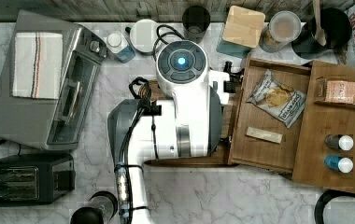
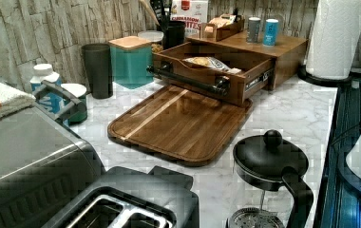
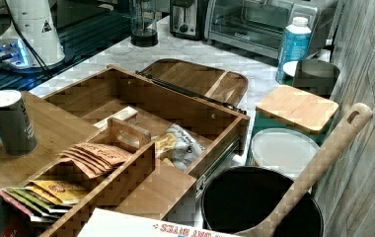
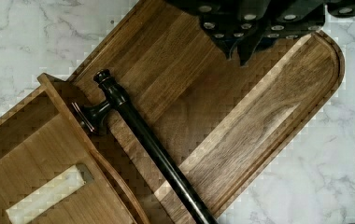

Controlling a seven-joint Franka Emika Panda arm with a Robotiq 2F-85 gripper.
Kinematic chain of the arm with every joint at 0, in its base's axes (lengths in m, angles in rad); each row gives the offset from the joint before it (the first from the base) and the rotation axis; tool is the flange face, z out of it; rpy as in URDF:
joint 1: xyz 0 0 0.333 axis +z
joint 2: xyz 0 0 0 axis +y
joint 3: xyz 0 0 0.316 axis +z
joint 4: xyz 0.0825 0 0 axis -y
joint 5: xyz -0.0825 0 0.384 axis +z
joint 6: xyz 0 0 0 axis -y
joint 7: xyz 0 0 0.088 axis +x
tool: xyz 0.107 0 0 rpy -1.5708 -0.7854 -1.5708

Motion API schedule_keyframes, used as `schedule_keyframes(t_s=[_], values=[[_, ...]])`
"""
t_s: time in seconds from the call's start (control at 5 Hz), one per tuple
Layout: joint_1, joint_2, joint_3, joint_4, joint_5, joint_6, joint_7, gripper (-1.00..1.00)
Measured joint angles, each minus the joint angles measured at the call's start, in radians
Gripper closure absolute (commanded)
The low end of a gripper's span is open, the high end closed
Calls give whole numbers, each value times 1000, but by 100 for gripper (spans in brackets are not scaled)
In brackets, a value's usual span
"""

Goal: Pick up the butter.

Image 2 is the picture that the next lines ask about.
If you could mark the black spatula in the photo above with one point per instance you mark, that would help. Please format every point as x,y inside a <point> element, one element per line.
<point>162,10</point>

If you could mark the stainless steel toaster oven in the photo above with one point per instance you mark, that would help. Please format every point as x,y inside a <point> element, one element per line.
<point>43,164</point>

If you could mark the teal canister wooden lid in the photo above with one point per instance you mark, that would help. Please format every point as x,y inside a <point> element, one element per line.
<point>130,57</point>

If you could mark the white paper towel roll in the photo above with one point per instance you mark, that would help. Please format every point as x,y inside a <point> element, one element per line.
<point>336,30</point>

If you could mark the wooden cutting board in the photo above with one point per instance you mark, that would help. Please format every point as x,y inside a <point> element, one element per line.
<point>180,125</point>

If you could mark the wooden drawer box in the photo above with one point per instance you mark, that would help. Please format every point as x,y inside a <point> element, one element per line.
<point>262,67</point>

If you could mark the black paper towel holder base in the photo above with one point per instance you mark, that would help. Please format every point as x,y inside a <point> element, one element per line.
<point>304,75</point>

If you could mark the small wooden tray organizer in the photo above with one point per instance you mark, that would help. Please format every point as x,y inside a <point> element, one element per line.
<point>222,27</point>

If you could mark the white blue supplement bottle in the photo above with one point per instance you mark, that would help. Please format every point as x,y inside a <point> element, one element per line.
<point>51,102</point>

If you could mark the cinnamon cereal box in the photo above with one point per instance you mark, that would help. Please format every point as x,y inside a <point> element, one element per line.
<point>191,12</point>

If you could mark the grey spice shaker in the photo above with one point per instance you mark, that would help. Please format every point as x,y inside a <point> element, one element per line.
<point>253,29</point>

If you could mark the wooden spoon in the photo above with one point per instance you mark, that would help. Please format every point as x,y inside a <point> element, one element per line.
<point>150,11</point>

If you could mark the blue spice shaker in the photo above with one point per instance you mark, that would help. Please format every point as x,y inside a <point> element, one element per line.
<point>270,32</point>

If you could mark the black toaster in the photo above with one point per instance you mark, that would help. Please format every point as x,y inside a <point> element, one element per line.
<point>126,198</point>

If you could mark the black utensil holder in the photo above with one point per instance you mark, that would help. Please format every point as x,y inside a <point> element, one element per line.
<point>174,35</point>

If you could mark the glass jar white lid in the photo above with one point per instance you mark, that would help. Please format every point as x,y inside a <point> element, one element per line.
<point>152,37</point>

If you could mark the dark grey tumbler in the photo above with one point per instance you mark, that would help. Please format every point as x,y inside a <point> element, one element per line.
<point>98,69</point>

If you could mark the black french press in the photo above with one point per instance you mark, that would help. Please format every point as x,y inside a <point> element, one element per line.
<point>268,162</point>

